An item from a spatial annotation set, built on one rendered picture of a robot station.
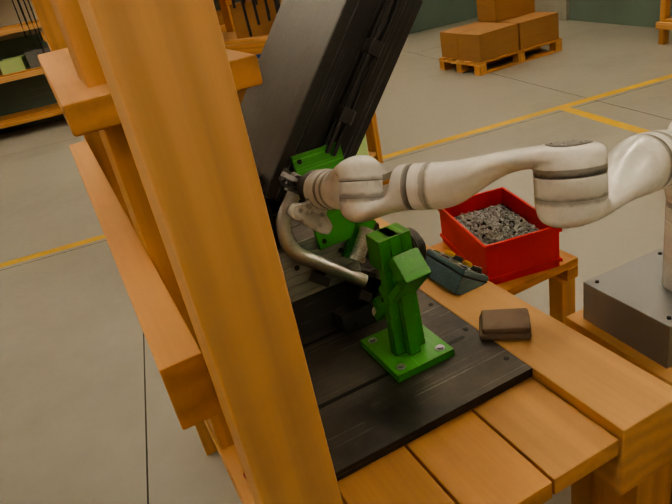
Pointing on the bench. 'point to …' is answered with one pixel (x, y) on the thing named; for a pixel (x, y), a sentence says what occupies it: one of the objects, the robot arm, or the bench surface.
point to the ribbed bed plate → (296, 280)
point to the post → (203, 223)
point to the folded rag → (505, 324)
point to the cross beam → (151, 301)
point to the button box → (453, 273)
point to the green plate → (342, 229)
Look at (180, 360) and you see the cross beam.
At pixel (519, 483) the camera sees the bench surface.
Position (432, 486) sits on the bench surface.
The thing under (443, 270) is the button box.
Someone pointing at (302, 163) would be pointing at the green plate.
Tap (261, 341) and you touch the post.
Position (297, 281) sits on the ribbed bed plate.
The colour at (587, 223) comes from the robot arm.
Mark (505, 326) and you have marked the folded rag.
